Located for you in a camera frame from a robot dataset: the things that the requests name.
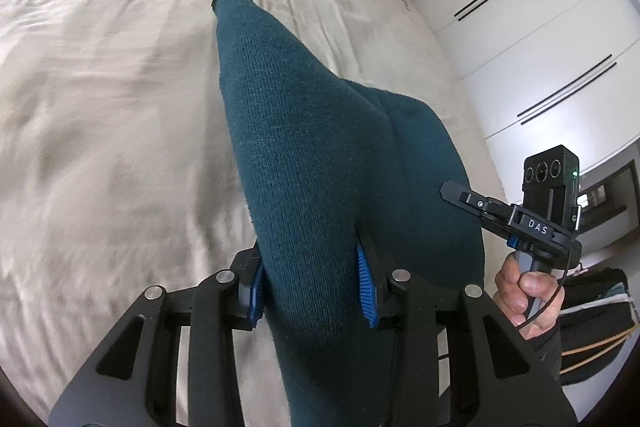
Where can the beige bed sheet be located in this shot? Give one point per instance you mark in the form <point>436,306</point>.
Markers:
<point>100,107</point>

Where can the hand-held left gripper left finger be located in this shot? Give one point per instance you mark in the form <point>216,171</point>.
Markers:
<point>257,299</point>

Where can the dark teal knit sweater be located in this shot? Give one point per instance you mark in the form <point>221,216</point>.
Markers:
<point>310,157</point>

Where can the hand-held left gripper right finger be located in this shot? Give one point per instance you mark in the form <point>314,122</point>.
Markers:
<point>366,294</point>

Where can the person's right hand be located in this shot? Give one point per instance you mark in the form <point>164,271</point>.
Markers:
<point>535,292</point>

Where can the person's right forearm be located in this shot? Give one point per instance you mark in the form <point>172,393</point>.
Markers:
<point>547,357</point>

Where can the white wardrobe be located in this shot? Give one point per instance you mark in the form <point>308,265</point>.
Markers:
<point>560,22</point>

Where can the stack of folded clothes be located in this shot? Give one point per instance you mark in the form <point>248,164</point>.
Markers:
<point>600,317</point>

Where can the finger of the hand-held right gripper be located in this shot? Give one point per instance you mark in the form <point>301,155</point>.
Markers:
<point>475,204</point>

